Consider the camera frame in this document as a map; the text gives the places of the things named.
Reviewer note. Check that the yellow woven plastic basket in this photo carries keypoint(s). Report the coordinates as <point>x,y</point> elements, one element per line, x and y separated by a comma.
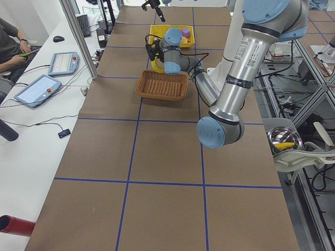
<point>160,30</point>

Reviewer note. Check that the red cylinder tube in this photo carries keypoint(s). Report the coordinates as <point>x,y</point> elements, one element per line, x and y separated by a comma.
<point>16,226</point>

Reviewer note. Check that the aluminium frame post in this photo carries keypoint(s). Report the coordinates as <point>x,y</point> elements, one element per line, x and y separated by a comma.
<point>78,36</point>

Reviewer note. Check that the seated person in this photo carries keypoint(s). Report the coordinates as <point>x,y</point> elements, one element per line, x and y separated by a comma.
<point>13,44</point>

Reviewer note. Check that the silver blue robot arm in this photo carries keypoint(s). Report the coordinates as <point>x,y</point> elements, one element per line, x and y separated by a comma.
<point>262,23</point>

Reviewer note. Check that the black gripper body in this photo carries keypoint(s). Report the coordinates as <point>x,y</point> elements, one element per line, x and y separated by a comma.
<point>158,56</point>

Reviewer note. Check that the black computer mouse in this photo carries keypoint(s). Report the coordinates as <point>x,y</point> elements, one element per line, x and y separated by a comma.
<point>57,39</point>

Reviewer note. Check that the black keyboard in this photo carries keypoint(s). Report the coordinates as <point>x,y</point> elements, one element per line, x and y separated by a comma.
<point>84,25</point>

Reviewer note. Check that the brown wicker basket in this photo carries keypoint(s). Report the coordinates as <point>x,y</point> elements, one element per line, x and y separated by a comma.
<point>162,86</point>

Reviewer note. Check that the blue teach pendant near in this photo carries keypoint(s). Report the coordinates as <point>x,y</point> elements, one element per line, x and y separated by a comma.
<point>37,92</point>

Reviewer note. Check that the steel bowl with corn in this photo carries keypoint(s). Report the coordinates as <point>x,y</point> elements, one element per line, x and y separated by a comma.
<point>284,138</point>

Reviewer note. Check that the blue teach pendant far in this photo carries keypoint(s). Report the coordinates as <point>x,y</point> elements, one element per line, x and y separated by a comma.
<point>65,63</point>

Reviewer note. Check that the blue teach pendant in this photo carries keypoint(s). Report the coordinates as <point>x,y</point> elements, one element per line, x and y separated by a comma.
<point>37,92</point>
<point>65,63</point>

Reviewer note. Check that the yellow packing tape roll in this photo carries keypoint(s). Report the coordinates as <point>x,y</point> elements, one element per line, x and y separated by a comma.
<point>156,67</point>

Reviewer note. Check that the purple foam cube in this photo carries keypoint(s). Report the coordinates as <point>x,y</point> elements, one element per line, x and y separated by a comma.
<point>186,33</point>

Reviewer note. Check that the small black phone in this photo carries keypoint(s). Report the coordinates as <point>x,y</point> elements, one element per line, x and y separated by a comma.
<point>64,133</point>

